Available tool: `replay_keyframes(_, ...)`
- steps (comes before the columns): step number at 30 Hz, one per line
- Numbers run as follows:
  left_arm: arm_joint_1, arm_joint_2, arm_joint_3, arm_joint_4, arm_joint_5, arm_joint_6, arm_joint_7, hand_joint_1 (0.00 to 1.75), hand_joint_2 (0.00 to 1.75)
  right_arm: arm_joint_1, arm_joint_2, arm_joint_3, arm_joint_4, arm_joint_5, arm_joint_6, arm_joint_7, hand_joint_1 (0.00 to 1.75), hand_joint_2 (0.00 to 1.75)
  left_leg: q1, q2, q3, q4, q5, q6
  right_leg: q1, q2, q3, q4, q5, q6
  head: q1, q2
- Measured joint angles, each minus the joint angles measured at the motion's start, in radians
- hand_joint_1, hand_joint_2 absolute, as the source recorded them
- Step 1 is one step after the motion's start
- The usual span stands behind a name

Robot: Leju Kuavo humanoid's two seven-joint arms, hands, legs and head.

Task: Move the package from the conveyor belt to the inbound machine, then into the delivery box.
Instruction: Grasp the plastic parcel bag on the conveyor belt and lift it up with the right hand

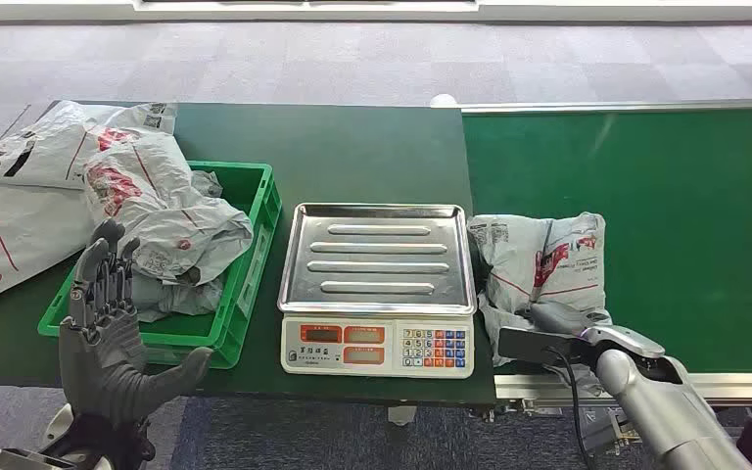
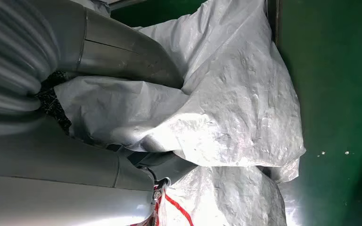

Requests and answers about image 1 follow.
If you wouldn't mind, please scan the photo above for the black camera cable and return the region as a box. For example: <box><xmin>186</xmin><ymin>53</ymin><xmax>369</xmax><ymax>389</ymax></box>
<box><xmin>544</xmin><ymin>347</ymin><xmax>594</xmax><ymax>470</ymax></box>

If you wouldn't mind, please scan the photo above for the large white mailer, red line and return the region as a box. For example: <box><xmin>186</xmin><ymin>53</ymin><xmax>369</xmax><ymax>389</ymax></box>
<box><xmin>0</xmin><ymin>181</ymin><xmax>102</xmax><ymax>314</ymax></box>

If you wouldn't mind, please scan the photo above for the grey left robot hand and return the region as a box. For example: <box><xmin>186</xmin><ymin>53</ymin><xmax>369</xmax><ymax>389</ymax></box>
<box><xmin>58</xmin><ymin>218</ymin><xmax>213</xmax><ymax>430</ymax></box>

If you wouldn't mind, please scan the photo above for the white table leg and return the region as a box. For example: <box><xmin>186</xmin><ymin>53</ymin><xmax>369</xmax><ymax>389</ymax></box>
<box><xmin>387</xmin><ymin>404</ymin><xmax>417</xmax><ymax>428</ymax></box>

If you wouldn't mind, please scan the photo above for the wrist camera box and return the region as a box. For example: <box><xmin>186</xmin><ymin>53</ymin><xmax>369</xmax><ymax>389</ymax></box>
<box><xmin>0</xmin><ymin>447</ymin><xmax>113</xmax><ymax>470</ymax></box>
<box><xmin>497</xmin><ymin>326</ymin><xmax>588</xmax><ymax>368</ymax></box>

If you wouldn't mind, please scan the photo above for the green plastic crate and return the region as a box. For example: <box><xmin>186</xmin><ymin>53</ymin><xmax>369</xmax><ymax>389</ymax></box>
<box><xmin>37</xmin><ymin>161</ymin><xmax>283</xmax><ymax>370</ymax></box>

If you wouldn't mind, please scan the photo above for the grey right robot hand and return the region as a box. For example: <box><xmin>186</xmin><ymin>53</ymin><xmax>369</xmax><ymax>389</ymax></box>
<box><xmin>515</xmin><ymin>301</ymin><xmax>613</xmax><ymax>339</ymax></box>

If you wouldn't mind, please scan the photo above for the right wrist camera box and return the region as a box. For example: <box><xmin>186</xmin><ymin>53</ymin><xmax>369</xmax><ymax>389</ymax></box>
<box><xmin>497</xmin><ymin>326</ymin><xmax>588</xmax><ymax>368</ymax></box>

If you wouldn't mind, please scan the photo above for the crumpled grey mailer, red logo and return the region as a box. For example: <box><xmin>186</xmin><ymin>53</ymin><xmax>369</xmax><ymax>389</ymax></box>
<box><xmin>82</xmin><ymin>132</ymin><xmax>256</xmax><ymax>287</ymax></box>

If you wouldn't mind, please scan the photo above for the white mailer, black print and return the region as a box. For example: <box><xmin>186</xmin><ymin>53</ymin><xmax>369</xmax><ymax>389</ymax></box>
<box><xmin>0</xmin><ymin>101</ymin><xmax>178</xmax><ymax>191</ymax></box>

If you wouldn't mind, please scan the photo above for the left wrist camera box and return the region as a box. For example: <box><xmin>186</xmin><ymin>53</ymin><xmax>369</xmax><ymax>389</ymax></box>
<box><xmin>0</xmin><ymin>447</ymin><xmax>113</xmax><ymax>470</ymax></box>

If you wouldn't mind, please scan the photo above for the green conveyor belt machine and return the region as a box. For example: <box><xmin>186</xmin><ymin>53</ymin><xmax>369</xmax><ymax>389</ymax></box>
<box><xmin>460</xmin><ymin>98</ymin><xmax>752</xmax><ymax>416</ymax></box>

